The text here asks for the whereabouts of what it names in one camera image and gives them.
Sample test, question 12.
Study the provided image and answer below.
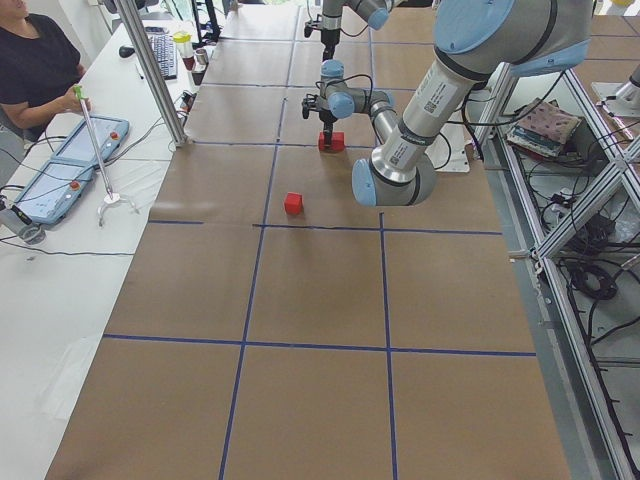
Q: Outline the red block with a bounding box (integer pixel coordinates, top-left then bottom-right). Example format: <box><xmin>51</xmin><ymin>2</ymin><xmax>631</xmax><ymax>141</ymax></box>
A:
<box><xmin>317</xmin><ymin>132</ymin><xmax>331</xmax><ymax>151</ymax></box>
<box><xmin>329</xmin><ymin>131</ymin><xmax>345</xmax><ymax>152</ymax></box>
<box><xmin>283</xmin><ymin>192</ymin><xmax>303</xmax><ymax>215</ymax></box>

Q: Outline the small metal cup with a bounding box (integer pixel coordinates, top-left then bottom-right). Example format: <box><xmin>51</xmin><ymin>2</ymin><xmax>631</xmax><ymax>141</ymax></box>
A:
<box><xmin>194</xmin><ymin>48</ymin><xmax>209</xmax><ymax>66</ymax></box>

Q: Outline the yellow lid cup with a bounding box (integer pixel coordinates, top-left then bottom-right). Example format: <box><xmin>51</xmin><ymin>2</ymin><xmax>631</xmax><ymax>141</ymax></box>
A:
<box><xmin>172</xmin><ymin>31</ymin><xmax>195</xmax><ymax>71</ymax></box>

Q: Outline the black keyboard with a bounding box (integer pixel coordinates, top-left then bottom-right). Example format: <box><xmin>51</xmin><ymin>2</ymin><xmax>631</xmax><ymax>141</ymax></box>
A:
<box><xmin>148</xmin><ymin>34</ymin><xmax>178</xmax><ymax>80</ymax></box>

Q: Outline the brown paper table cover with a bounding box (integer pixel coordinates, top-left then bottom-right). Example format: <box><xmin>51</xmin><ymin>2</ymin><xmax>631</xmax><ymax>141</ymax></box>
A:
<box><xmin>47</xmin><ymin>5</ymin><xmax>570</xmax><ymax>479</ymax></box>

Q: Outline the black computer mouse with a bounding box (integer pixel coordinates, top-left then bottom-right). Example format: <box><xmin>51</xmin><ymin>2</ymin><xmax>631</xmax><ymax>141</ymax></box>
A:
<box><xmin>118</xmin><ymin>45</ymin><xmax>135</xmax><ymax>59</ymax></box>

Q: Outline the stack of magazines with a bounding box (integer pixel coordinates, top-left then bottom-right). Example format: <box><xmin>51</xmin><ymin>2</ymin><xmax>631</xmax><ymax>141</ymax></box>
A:
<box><xmin>506</xmin><ymin>98</ymin><xmax>582</xmax><ymax>159</ymax></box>

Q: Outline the reacher grabber stick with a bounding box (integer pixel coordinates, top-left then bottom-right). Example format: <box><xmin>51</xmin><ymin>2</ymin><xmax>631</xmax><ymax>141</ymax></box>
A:
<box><xmin>72</xmin><ymin>85</ymin><xmax>140</xmax><ymax>228</ymax></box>

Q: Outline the blue teach pendant upper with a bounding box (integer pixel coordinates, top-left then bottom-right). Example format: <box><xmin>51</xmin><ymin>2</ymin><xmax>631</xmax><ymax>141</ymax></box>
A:
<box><xmin>51</xmin><ymin>114</ymin><xmax>132</xmax><ymax>166</ymax></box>

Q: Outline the blue teach pendant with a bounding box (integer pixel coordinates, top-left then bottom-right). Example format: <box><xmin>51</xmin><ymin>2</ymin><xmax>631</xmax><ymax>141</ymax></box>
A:
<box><xmin>51</xmin><ymin>114</ymin><xmax>132</xmax><ymax>166</ymax></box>
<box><xmin>15</xmin><ymin>160</ymin><xmax>94</xmax><ymax>225</ymax></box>

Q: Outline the blue teach pendant lower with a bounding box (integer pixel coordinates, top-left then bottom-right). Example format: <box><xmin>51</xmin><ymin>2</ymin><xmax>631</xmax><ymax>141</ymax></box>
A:
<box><xmin>15</xmin><ymin>160</ymin><xmax>94</xmax><ymax>225</ymax></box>

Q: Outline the person in black shirt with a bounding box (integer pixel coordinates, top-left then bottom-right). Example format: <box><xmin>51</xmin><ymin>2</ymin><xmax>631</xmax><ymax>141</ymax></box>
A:
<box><xmin>1</xmin><ymin>1</ymin><xmax>86</xmax><ymax>139</ymax></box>

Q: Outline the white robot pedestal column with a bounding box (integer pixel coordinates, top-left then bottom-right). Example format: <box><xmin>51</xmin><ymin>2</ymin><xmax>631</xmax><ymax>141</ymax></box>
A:
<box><xmin>426</xmin><ymin>72</ymin><xmax>498</xmax><ymax>173</ymax></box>

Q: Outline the aluminium frame post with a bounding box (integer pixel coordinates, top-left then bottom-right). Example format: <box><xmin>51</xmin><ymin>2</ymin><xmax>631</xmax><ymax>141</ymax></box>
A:
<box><xmin>114</xmin><ymin>0</ymin><xmax>187</xmax><ymax>147</ymax></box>

